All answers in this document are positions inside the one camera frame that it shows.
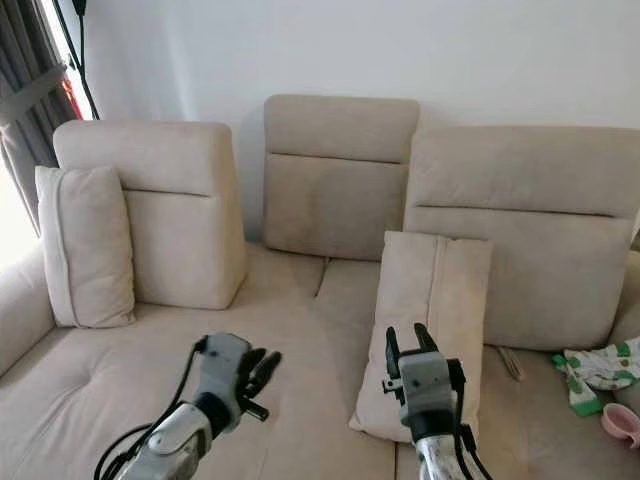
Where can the wide beige sofa back cushion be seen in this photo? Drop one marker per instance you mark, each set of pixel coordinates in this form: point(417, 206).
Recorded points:
point(550, 270)

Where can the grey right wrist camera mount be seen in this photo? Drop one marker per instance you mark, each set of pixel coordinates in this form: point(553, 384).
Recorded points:
point(427, 385)

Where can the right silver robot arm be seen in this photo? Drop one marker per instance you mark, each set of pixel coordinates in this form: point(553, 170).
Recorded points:
point(440, 455)

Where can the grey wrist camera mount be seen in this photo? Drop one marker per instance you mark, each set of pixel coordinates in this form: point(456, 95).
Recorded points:
point(222, 365)
point(427, 385)

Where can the grey curtain tieback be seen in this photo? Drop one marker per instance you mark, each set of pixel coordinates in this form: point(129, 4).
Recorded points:
point(32, 94)

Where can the thin black stand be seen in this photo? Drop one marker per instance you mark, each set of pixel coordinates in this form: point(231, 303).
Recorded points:
point(80, 40)

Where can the large beige seamed pillow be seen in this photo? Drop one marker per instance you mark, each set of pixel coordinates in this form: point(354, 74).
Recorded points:
point(430, 285)

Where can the small beige pillow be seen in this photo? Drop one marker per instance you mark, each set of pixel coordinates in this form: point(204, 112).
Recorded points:
point(85, 245)

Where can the beige fabric sofa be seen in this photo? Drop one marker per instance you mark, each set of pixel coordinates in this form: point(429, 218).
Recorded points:
point(100, 390)

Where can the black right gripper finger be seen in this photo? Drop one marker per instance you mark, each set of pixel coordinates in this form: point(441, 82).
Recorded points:
point(393, 354)
point(423, 340)

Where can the pink round object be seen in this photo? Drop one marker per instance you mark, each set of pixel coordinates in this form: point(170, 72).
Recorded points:
point(622, 424)

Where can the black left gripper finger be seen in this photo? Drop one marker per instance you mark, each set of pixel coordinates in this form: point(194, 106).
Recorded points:
point(268, 368)
point(252, 370)

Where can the avocado print cloth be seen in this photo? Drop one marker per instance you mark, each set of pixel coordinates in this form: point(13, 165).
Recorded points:
point(600, 365)

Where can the grey curtain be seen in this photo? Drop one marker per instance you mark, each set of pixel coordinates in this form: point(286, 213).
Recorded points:
point(22, 50)

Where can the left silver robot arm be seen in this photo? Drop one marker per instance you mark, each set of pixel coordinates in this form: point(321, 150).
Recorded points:
point(175, 445)

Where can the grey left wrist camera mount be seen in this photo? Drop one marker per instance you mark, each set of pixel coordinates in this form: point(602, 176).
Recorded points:
point(222, 365)

